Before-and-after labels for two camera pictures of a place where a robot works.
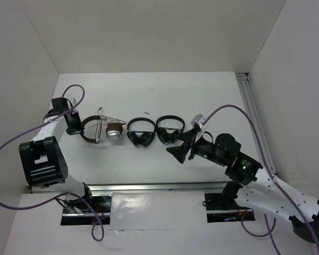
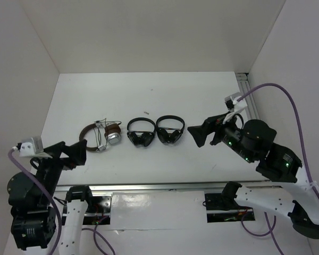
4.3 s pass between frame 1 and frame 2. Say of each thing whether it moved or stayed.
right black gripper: moved
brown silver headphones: moved
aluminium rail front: stayed
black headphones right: stayed
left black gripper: moved
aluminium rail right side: stayed
